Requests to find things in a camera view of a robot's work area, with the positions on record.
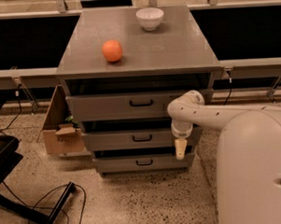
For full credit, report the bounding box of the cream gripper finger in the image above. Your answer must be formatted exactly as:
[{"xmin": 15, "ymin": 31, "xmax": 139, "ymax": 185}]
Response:
[{"xmin": 175, "ymin": 138, "xmax": 188, "ymax": 160}]

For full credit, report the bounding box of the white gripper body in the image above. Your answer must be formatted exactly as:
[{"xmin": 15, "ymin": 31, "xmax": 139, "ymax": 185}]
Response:
[{"xmin": 171, "ymin": 119, "xmax": 192, "ymax": 139}]

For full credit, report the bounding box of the grey drawer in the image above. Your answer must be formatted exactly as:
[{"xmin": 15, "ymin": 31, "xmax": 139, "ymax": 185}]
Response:
[
  {"xmin": 66, "ymin": 91, "xmax": 186, "ymax": 122},
  {"xmin": 92, "ymin": 153, "xmax": 195, "ymax": 174},
  {"xmin": 80, "ymin": 125, "xmax": 204, "ymax": 153}
]

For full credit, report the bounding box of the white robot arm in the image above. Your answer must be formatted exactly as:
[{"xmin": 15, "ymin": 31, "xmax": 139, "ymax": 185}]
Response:
[{"xmin": 167, "ymin": 90, "xmax": 281, "ymax": 224}]

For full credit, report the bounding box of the grey bottom drawer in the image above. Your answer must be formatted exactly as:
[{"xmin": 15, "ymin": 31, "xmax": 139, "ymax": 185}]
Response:
[{"xmin": 92, "ymin": 153, "xmax": 195, "ymax": 174}]

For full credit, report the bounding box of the grey drawer cabinet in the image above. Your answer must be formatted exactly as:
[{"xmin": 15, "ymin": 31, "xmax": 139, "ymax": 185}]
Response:
[{"xmin": 52, "ymin": 2, "xmax": 227, "ymax": 179}]

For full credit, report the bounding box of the grey top drawer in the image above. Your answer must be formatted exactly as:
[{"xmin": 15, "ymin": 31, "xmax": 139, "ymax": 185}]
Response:
[{"xmin": 66, "ymin": 91, "xmax": 186, "ymax": 122}]

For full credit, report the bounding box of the orange fruit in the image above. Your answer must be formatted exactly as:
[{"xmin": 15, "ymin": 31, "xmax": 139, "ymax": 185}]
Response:
[{"xmin": 101, "ymin": 40, "xmax": 123, "ymax": 63}]

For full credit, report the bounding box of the white bowl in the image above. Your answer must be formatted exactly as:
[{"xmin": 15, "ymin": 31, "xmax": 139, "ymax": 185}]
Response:
[{"xmin": 136, "ymin": 7, "xmax": 164, "ymax": 31}]

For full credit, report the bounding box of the brown cardboard box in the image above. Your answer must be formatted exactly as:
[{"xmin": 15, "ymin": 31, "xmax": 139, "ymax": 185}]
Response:
[{"xmin": 42, "ymin": 86, "xmax": 85, "ymax": 155}]

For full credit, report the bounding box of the black chair base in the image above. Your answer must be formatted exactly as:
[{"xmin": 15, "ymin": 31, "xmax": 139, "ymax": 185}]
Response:
[{"xmin": 0, "ymin": 97, "xmax": 78, "ymax": 224}]

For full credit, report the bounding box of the black cable right floor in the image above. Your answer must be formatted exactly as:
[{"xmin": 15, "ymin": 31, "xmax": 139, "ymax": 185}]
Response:
[{"xmin": 222, "ymin": 78, "xmax": 234, "ymax": 106}]

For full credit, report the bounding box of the black cable floor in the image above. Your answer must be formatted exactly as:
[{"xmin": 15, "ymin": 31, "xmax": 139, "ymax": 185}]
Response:
[
  {"xmin": 222, "ymin": 78, "xmax": 234, "ymax": 106},
  {"xmin": 0, "ymin": 176, "xmax": 89, "ymax": 224}
]

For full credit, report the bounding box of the black cable left floor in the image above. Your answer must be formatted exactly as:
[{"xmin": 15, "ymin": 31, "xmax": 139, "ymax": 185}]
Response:
[{"xmin": 0, "ymin": 176, "xmax": 89, "ymax": 224}]

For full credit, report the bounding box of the black cable left wall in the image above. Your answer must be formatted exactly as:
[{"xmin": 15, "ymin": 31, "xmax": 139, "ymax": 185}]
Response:
[{"xmin": 0, "ymin": 84, "xmax": 24, "ymax": 134}]

